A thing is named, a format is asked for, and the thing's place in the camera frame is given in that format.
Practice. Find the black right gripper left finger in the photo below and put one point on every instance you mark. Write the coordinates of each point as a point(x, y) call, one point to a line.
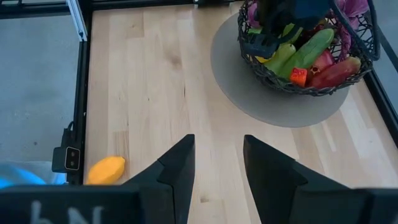
point(155, 199)

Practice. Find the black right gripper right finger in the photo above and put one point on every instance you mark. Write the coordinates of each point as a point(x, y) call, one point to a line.
point(280, 199)

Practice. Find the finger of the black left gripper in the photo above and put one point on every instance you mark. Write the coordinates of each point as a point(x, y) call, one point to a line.
point(259, 46)

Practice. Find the green chili pepper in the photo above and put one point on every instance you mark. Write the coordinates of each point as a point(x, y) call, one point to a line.
point(280, 59)

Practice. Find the green cucumber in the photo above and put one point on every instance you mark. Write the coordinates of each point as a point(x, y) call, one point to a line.
point(308, 53)

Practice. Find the orange carrot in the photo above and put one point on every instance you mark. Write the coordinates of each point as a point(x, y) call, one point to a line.
point(298, 77)

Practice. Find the red pomegranate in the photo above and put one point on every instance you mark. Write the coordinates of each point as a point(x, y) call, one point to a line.
point(325, 60)

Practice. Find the purple onion braid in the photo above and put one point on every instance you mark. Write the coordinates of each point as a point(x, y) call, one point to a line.
point(354, 7)

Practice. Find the dark red chili pepper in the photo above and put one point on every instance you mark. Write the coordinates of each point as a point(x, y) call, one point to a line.
point(339, 73)

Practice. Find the orange lemon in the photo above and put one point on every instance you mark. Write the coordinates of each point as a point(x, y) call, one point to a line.
point(105, 171)

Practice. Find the grey round mat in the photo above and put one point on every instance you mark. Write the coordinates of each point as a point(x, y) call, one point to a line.
point(264, 105)

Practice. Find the blue plastic bag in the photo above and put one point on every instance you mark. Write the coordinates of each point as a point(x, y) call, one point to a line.
point(18, 175)

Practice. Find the black table-level camera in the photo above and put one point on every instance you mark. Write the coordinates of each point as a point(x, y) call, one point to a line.
point(71, 158)

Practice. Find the black aluminium table frame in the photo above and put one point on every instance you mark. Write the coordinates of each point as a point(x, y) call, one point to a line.
point(81, 93)

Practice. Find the silver aluminium bracket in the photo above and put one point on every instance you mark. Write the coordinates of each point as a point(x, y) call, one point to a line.
point(77, 21)

